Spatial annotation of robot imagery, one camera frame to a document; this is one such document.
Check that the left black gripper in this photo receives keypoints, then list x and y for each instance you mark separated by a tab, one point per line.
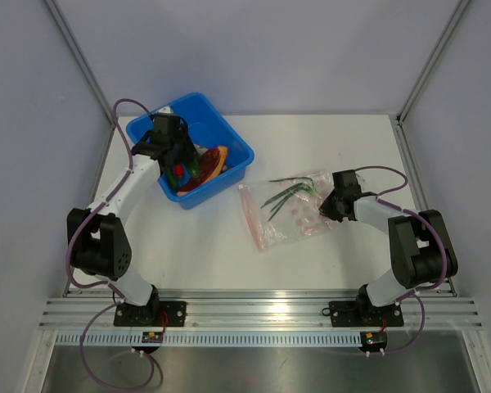
189	152

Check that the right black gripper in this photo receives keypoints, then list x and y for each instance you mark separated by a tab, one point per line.
326	210

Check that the red toy chili pepper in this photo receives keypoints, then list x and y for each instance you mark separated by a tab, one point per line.
179	172

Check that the orange toy food piece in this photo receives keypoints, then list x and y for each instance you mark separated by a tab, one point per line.
223	161

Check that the clear zip top bag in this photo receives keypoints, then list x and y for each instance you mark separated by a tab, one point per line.
298	219

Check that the green toy leaf vegetable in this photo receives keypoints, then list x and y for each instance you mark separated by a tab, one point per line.
193	167

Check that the grey toy fish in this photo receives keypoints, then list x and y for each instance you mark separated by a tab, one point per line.
202	150

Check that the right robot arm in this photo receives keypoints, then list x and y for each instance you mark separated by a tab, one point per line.
421	254

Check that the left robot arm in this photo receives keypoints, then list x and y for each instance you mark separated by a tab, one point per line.
97	241

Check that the blue plastic bin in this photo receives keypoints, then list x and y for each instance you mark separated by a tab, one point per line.
207	128

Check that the green toy scallion strands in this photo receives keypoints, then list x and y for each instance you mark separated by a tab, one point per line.
302	184

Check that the right small circuit board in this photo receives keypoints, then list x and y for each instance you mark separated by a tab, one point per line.
375	338

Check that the small circuit board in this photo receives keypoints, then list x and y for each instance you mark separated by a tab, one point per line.
152	337
375	338

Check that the left small circuit board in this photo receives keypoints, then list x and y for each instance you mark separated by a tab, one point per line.
152	337

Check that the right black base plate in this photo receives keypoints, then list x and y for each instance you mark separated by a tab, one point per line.
351	314

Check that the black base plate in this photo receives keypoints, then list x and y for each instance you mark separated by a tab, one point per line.
172	313
351	314

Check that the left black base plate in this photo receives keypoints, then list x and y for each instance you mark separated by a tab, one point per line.
172	313

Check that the left aluminium frame post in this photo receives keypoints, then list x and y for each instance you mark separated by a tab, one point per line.
72	44

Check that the aluminium frame post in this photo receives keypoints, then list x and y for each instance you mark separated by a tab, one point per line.
72	44
434	57

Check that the aluminium mounting rail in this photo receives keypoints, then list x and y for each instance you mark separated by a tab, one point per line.
262	310

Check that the white slotted cable duct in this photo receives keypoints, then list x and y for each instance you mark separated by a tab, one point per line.
214	339

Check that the right aluminium frame post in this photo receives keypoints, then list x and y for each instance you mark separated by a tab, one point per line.
434	57

